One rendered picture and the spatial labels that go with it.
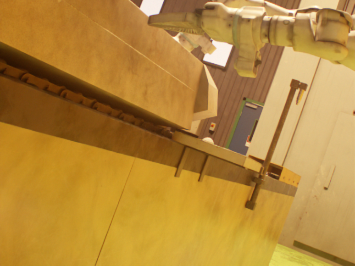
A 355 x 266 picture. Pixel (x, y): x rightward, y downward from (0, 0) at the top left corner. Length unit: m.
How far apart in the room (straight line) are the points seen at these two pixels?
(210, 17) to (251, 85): 10.06
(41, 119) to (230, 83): 10.37
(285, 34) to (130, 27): 0.32
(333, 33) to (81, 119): 0.49
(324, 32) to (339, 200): 5.98
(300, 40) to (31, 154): 0.52
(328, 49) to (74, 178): 0.54
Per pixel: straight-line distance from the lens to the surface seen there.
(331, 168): 6.91
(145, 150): 1.28
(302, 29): 0.98
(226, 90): 11.18
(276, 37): 1.00
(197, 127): 10.96
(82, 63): 0.96
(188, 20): 1.03
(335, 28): 0.98
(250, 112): 10.89
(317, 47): 0.97
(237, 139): 10.87
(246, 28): 0.99
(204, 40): 1.72
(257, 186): 2.39
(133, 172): 1.26
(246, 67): 0.99
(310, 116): 7.10
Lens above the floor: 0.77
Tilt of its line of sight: 3 degrees up
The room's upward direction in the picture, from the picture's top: 21 degrees clockwise
